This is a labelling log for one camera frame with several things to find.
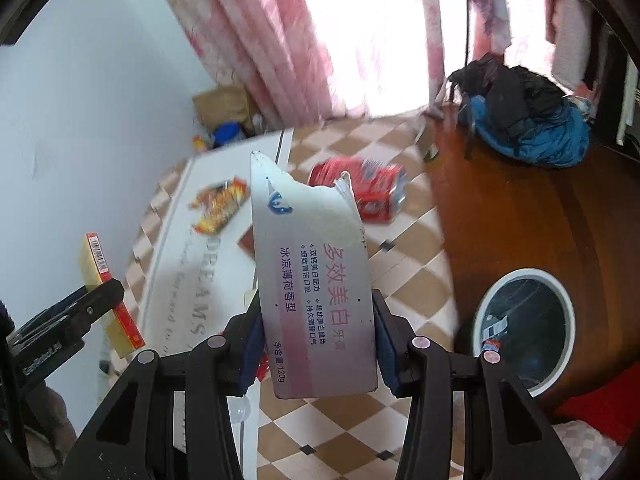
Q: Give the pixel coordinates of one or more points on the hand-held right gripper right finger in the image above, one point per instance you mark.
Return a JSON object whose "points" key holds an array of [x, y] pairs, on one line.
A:
{"points": [[386, 355]]}

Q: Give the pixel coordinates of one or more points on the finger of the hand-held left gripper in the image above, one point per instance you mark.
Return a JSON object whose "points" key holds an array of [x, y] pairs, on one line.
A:
{"points": [[82, 307]]}

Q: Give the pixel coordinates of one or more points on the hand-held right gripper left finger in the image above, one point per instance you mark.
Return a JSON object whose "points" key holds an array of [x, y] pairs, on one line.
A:
{"points": [[249, 355]]}

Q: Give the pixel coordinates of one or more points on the yellow and red box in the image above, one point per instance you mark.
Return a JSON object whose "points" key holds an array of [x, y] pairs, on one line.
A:
{"points": [[107, 280]]}

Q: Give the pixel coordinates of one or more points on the torn silver toothpaste box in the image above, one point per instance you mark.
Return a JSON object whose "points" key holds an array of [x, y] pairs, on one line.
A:
{"points": [[315, 280]]}

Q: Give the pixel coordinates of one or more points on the white trash bin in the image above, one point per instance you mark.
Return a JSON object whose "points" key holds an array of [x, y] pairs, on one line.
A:
{"points": [[525, 330]]}

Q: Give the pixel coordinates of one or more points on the person's left forearm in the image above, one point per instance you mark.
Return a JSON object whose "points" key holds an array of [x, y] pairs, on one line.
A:
{"points": [[50, 425]]}

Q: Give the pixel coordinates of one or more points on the white printed floor mat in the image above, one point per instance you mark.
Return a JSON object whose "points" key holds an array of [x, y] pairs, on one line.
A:
{"points": [[200, 290]]}

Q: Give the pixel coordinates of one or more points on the white and red packet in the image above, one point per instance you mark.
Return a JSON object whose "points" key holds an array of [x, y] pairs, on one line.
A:
{"points": [[495, 335]]}

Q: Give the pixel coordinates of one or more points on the orange snack wrapper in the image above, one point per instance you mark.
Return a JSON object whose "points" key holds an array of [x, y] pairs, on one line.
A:
{"points": [[217, 205]]}

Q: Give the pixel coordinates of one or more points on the crushed red can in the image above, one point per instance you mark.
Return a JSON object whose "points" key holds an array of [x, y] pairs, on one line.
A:
{"points": [[372, 185]]}

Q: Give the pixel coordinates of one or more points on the red cloth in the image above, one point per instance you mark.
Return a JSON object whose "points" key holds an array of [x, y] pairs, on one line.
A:
{"points": [[597, 410]]}

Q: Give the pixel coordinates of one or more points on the pale checked blanket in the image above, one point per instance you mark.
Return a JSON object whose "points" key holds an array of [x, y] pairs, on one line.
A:
{"points": [[582, 452]]}

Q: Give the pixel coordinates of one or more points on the blue plastic container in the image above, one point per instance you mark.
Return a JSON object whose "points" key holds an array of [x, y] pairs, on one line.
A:
{"points": [[229, 135]]}

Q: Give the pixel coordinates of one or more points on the brown cardboard box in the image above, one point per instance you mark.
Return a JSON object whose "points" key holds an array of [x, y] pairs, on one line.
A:
{"points": [[225, 102]]}

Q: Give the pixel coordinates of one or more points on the blue cloth bundle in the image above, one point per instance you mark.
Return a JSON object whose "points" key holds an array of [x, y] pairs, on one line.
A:
{"points": [[555, 140]]}

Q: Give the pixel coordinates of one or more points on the black clothing pile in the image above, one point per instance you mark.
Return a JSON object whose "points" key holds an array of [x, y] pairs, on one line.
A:
{"points": [[520, 90]]}

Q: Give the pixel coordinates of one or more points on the pink patterned curtain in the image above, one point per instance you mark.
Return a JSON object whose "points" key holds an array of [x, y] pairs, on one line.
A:
{"points": [[280, 35]]}

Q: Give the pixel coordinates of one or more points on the hanging clothes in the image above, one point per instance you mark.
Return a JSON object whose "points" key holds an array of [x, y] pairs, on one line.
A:
{"points": [[565, 25]]}

